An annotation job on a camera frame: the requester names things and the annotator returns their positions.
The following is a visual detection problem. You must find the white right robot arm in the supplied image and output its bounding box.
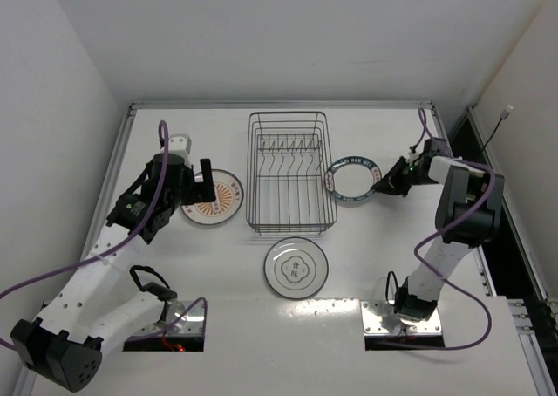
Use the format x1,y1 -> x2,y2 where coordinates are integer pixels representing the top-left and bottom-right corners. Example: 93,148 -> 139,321
371,138 -> 505,321

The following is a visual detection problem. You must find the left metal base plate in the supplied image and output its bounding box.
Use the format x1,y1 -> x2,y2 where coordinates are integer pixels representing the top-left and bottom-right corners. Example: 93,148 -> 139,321
129,297 -> 207,341

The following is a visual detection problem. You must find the white plate thin green rim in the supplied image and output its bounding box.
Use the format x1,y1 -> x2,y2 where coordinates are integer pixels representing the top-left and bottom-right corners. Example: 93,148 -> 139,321
263,236 -> 330,300

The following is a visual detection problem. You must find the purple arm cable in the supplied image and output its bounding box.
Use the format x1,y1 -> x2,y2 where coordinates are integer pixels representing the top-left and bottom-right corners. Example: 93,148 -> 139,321
383,107 -> 498,352
0,119 -> 208,349

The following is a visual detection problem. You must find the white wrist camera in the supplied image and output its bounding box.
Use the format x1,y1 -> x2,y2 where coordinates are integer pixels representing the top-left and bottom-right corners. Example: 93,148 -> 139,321
168,133 -> 192,154
408,147 -> 419,162

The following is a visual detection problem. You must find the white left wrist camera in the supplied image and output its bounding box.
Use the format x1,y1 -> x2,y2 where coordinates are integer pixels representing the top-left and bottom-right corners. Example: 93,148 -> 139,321
168,133 -> 192,154

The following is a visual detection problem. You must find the orange sunburst plate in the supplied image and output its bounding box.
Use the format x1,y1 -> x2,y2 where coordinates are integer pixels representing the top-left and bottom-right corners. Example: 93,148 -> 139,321
181,169 -> 244,226

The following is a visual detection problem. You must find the grey wire dish rack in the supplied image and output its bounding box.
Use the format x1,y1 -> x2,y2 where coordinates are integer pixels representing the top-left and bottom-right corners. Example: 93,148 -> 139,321
246,111 -> 337,236

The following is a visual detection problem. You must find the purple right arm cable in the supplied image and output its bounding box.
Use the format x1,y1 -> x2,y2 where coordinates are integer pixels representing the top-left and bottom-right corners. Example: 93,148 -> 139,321
383,107 -> 498,352

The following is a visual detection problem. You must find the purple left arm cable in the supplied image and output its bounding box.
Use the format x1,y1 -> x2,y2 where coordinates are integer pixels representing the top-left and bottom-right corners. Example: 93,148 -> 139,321
0,119 -> 208,349

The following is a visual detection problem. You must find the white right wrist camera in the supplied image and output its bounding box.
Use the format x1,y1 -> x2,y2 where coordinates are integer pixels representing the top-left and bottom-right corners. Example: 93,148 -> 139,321
408,147 -> 419,162

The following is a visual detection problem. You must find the black wall cable with plug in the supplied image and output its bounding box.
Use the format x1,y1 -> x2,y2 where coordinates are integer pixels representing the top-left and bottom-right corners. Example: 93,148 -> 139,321
479,105 -> 514,153

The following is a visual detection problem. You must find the metal base plate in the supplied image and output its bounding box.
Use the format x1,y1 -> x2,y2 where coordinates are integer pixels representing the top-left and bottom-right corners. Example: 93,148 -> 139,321
129,297 -> 207,341
360,300 -> 443,338

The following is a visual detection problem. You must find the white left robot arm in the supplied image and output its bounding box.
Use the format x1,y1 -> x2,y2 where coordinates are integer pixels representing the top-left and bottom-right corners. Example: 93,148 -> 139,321
10,153 -> 216,393

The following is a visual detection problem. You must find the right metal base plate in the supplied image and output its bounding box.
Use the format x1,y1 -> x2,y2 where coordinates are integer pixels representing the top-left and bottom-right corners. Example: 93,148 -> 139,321
360,300 -> 443,338

